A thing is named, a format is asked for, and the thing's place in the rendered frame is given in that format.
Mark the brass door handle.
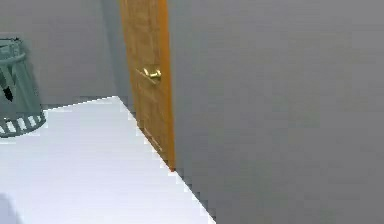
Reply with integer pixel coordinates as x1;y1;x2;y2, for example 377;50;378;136
136;67;163;82

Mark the green slatted garbage container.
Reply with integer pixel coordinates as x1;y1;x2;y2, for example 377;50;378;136
0;36;47;139

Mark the brown wooden room door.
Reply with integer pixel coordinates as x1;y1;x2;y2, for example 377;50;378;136
119;0;177;172

